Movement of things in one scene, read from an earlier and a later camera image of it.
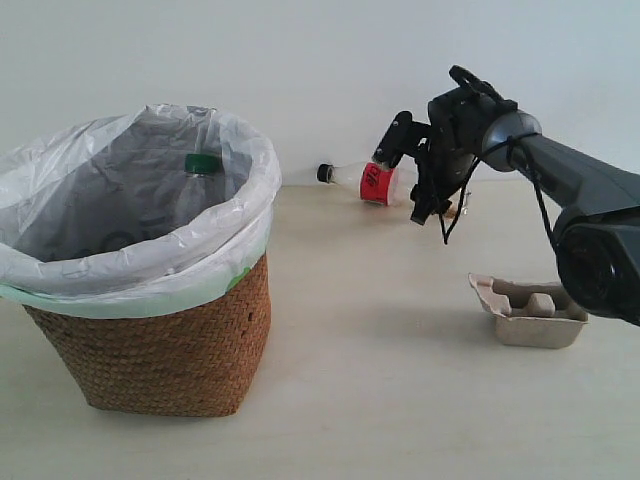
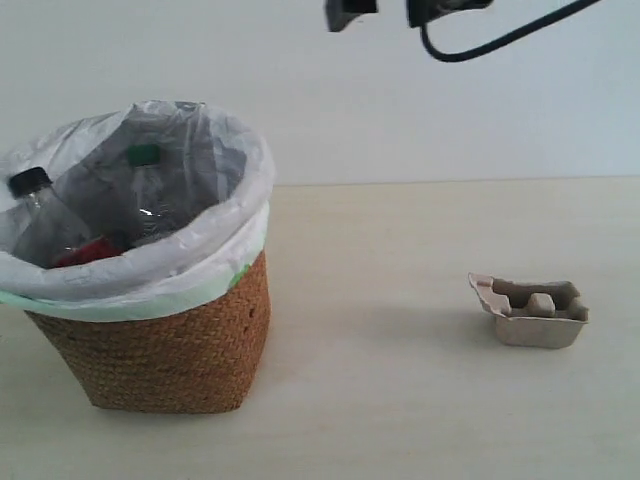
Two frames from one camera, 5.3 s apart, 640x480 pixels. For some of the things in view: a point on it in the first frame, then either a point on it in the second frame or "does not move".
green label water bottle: x=200 y=191 → x=156 y=196
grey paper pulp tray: x=530 y=315 does not move
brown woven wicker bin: x=204 y=361 does not move
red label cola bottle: x=392 y=186 → x=49 y=231
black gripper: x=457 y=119 → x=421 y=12
